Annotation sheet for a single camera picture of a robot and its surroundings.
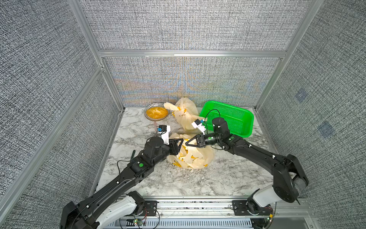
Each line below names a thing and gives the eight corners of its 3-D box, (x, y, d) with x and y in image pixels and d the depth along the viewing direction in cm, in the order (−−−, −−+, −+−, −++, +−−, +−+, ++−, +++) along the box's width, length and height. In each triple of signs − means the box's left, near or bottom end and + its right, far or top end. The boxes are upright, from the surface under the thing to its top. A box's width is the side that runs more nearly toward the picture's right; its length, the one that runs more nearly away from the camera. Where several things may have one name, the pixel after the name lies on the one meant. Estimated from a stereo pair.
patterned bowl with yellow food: (154, 126, 109) (153, 120, 104) (141, 113, 118) (139, 107, 113) (171, 114, 117) (171, 109, 112) (158, 103, 125) (157, 97, 121)
